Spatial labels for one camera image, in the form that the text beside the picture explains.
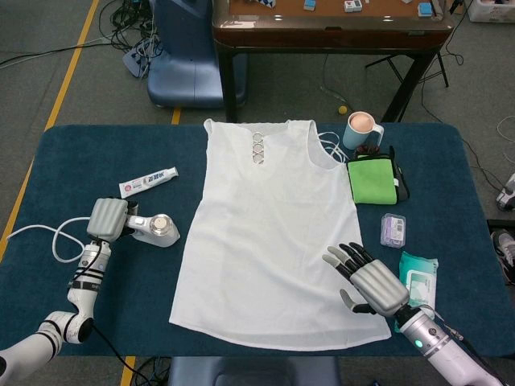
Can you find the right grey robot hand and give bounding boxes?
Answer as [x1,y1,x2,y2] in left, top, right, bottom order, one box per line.
[321,241,410,318]

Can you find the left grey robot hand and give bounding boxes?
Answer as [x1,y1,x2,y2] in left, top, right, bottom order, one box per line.
[86,196,140,241]

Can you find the white handheld device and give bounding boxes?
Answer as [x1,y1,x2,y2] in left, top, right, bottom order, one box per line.
[122,214,181,245]

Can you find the white cable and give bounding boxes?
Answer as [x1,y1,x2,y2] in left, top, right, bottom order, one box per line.
[7,216,92,263]

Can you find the white sleeveless shirt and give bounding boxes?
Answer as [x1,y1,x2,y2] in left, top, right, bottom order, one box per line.
[167,117,393,351]

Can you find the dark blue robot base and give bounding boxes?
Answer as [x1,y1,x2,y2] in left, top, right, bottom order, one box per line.
[167,355,341,386]

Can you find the teal wet wipes pack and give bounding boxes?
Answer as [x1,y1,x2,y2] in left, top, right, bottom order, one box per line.
[398,251,439,322]

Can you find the white toothpaste tube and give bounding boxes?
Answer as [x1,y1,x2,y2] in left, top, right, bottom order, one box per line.
[118,166,179,200]

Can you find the purple clear plastic box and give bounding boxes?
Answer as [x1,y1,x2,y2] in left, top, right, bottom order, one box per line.
[380,213,406,248]

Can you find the green folded cloth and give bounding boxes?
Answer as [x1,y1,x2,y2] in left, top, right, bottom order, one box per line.
[347,158,400,205]

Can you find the grey sneaker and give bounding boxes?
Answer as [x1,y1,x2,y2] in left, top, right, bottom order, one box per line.
[490,228,515,286]

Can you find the grey white floor device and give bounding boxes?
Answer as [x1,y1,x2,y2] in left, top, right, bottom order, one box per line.
[495,173,515,212]

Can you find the blue power strip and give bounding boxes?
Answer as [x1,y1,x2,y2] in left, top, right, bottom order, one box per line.
[122,39,162,77]

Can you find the blue plastic machine base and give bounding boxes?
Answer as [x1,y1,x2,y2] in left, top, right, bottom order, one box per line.
[146,0,249,109]

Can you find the black tripod stand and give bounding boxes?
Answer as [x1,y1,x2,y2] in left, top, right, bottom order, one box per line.
[365,50,451,88]

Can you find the brown mahjong table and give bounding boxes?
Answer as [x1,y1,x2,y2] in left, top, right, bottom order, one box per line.
[212,0,455,124]

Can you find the white storage box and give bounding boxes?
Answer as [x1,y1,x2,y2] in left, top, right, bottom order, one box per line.
[466,0,515,21]

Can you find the blue mug white handle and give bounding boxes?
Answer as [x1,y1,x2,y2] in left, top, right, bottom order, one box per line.
[342,111,385,150]

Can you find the tangled black floor cables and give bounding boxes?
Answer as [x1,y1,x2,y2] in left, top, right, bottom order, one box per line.
[102,0,164,77]

